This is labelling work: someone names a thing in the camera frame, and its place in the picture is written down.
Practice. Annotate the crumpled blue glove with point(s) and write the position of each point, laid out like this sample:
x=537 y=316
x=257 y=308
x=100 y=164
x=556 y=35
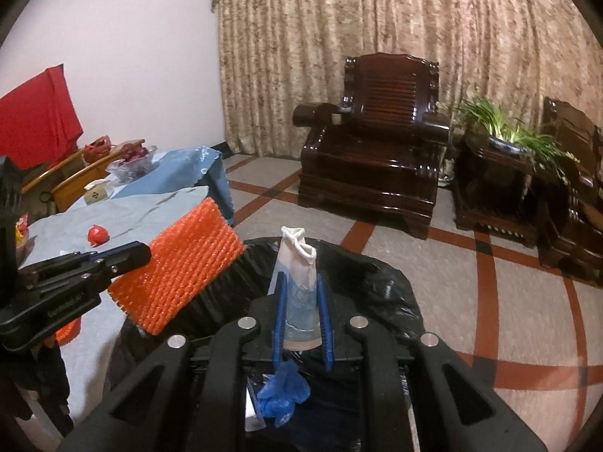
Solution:
x=282 y=391

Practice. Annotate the beige patterned curtain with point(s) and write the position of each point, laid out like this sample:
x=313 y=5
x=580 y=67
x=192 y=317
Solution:
x=377 y=9

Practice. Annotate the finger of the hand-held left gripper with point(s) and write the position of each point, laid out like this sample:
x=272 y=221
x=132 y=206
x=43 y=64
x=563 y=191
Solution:
x=117 y=259

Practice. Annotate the clear fruit bowl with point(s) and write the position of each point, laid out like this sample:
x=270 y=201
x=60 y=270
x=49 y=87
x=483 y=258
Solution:
x=129 y=172

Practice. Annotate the pile of red snack packets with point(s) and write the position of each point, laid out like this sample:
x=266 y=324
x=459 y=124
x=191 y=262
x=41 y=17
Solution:
x=21 y=233

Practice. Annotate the red cloth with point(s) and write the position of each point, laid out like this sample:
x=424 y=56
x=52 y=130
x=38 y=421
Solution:
x=37 y=122

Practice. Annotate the dark wooden side table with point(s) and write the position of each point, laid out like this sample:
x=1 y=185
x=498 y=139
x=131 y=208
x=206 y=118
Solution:
x=494 y=197

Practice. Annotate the wooden cabinet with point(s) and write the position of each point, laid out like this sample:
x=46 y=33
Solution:
x=70 y=188

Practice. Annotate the black trash bag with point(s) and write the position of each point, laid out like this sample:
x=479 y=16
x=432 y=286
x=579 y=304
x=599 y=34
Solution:
x=377 y=292

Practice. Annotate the curved wooden chair back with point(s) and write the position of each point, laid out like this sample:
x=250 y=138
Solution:
x=44 y=176

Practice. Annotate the blue tablecloth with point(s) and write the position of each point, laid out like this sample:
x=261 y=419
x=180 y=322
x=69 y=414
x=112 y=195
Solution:
x=188 y=169

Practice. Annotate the dark red fruits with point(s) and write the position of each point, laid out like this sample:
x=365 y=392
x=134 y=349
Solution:
x=134 y=151

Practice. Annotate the crumpled red wrapper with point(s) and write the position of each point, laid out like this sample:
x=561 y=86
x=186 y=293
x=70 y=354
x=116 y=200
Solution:
x=98 y=236

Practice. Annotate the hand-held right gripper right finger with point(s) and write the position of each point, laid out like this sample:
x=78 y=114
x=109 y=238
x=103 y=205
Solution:
x=325 y=325

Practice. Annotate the green potted plant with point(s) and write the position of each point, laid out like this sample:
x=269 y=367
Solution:
x=490 y=117

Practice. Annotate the beige tissue box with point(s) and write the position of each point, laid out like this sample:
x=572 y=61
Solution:
x=98 y=193

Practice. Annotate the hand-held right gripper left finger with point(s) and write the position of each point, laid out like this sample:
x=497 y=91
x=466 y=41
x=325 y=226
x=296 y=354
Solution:
x=280 y=320

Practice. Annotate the white paper cup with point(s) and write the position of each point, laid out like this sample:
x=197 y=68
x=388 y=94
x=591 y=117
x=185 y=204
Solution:
x=297 y=263

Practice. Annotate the dark wooden armchair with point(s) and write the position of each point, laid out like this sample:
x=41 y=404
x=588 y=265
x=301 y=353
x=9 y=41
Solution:
x=574 y=207
x=372 y=160

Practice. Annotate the orange foam net sleeve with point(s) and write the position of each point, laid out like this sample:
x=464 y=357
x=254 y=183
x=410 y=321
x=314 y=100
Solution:
x=179 y=263

